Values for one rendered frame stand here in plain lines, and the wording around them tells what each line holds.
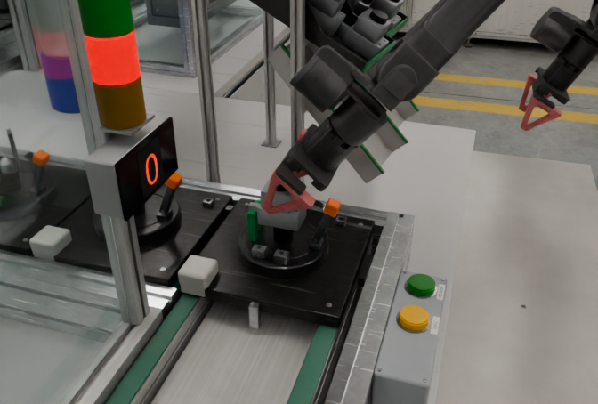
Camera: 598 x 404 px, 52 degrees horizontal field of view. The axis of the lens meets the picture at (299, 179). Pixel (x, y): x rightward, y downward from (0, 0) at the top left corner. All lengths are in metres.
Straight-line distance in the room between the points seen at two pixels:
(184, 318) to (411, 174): 0.68
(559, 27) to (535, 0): 3.63
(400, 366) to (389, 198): 0.55
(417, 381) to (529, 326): 0.31
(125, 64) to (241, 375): 0.43
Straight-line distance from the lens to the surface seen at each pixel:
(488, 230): 1.24
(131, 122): 0.68
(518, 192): 1.38
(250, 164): 1.41
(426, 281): 0.91
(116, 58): 0.65
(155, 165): 0.73
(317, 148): 0.81
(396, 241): 1.00
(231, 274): 0.91
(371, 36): 1.04
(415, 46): 0.77
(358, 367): 0.81
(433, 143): 1.53
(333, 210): 0.88
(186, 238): 1.00
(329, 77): 0.77
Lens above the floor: 1.55
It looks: 31 degrees down
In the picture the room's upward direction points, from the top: straight up
